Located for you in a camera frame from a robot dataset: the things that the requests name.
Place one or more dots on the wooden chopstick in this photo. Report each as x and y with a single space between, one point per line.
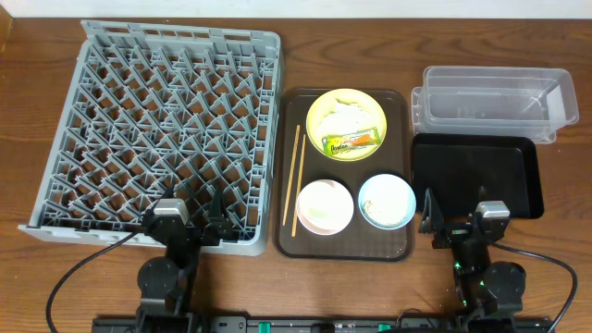
291 173
298 187

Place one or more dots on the right wooden chopstick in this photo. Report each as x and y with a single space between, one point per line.
298 187

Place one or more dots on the clear plastic bin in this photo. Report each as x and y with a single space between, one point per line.
497 101

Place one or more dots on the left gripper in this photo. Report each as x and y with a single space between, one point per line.
193 232

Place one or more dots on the rice food waste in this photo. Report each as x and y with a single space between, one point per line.
385 213

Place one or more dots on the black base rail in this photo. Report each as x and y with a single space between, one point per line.
239 324

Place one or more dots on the yellow plate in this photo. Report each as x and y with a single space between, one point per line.
324 104

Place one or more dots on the pink white bowl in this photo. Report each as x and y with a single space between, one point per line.
324 207

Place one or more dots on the grey dishwasher rack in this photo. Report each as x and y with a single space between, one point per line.
155 107

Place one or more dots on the green snack wrapper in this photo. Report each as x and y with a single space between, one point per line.
344 143

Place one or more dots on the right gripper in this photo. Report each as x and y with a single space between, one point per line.
458 233

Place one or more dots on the left wooden chopstick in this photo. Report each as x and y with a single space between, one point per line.
291 173

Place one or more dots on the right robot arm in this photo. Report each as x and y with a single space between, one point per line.
491 292

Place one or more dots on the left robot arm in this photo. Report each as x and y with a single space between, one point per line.
166 282

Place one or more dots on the black tray bin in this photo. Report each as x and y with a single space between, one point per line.
454 166

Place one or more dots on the brown serving tray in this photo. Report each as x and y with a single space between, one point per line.
359 240

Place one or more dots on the white napkin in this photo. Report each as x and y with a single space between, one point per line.
344 118

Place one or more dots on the light blue bowl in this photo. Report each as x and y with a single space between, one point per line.
389 187

